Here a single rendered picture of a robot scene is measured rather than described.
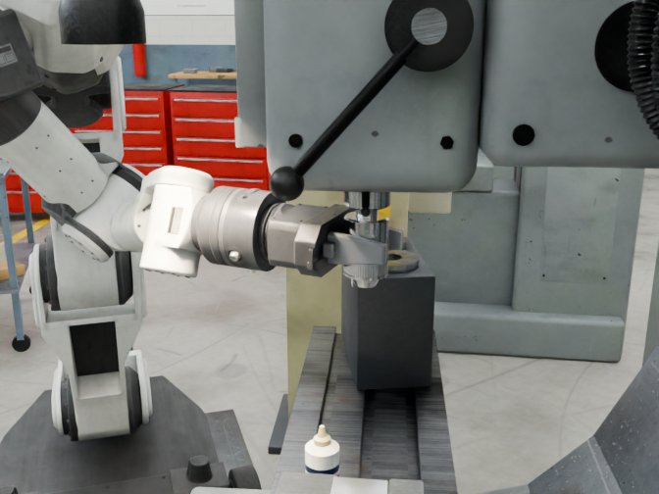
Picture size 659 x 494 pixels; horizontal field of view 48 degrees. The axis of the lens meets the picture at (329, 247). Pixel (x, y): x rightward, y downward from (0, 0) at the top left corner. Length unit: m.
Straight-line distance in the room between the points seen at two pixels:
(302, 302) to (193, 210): 1.84
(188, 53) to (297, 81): 9.43
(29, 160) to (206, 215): 0.31
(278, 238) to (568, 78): 0.32
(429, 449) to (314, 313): 1.65
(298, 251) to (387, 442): 0.41
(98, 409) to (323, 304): 1.22
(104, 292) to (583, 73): 1.00
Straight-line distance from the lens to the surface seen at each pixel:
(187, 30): 10.08
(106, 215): 1.08
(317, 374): 1.25
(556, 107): 0.64
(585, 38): 0.64
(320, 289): 2.63
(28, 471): 1.73
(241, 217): 0.79
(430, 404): 1.17
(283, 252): 0.77
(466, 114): 0.65
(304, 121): 0.65
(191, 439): 1.75
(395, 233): 0.79
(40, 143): 1.03
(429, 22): 0.61
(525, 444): 2.88
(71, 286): 1.41
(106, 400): 1.60
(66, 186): 1.06
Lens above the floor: 1.46
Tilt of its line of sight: 17 degrees down
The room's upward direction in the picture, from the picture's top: straight up
